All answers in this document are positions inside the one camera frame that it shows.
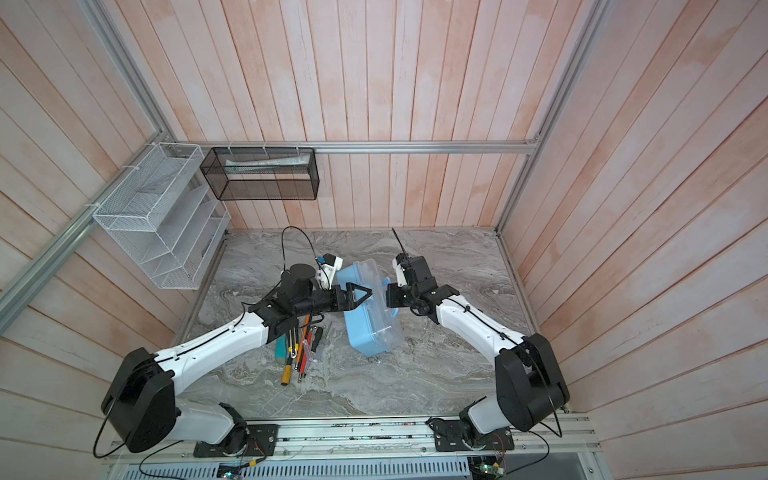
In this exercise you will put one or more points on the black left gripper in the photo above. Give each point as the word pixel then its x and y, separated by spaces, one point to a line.
pixel 347 303

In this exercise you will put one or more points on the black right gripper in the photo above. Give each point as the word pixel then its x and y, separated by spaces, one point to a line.
pixel 392 290

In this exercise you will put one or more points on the blue plastic tool box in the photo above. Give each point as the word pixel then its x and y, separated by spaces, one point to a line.
pixel 372 328

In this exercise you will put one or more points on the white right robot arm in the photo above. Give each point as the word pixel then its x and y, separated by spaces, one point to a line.
pixel 529 385

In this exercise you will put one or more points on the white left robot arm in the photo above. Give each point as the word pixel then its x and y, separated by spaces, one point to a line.
pixel 142 403

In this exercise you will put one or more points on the teal flat tool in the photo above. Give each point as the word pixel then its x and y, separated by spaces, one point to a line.
pixel 281 348

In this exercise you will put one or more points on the yellow black small screwdriver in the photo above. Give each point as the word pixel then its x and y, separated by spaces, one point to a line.
pixel 316 337

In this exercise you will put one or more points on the white vent grille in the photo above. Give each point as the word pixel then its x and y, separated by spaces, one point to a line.
pixel 381 468

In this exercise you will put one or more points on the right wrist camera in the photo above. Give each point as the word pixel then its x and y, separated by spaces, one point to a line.
pixel 405 266

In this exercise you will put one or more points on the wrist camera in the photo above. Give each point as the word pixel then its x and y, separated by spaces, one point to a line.
pixel 328 267
pixel 405 266

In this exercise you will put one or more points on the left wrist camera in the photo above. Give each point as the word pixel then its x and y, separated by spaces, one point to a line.
pixel 328 267

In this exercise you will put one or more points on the orange handle tool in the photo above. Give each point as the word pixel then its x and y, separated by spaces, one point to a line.
pixel 300 335

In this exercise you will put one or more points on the red handle screwdriver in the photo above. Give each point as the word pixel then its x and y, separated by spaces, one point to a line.
pixel 305 351

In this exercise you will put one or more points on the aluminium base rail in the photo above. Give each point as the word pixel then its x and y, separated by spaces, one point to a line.
pixel 417 436

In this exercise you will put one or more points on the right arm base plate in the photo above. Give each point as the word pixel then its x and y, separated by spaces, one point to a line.
pixel 474 435

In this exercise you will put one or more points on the black wire mesh basket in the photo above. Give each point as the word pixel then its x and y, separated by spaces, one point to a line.
pixel 261 173

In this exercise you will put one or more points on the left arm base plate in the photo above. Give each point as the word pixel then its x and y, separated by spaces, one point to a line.
pixel 255 440

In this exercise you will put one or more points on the aluminium horizontal back rail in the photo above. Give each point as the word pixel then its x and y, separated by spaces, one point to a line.
pixel 386 147

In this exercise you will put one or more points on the white wire mesh shelf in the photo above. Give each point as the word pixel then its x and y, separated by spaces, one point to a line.
pixel 170 227

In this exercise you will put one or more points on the aluminium left wall rail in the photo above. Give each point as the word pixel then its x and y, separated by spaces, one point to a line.
pixel 34 277

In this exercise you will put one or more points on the aluminium corner post right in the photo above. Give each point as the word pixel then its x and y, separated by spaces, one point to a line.
pixel 556 69

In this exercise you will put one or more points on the aluminium corner post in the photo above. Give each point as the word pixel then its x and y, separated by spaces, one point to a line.
pixel 104 27
pixel 556 69

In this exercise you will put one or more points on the aluminium corner post left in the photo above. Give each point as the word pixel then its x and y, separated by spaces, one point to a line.
pixel 104 27

